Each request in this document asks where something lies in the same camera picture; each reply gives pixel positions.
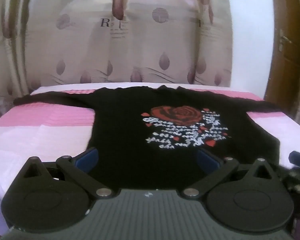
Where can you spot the beige leaf print curtain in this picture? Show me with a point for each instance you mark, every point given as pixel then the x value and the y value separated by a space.
pixel 65 55

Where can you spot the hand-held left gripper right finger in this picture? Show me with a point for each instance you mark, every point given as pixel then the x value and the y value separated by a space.
pixel 207 159

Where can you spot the black rose print shirt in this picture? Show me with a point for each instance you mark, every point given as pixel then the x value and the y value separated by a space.
pixel 127 142

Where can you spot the pink striped bed sheet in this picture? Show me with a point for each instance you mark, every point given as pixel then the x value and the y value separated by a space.
pixel 40 135

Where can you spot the brown wooden door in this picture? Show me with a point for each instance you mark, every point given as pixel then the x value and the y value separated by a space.
pixel 293 62

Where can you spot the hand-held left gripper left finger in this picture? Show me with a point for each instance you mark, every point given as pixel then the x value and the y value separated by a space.
pixel 88 158

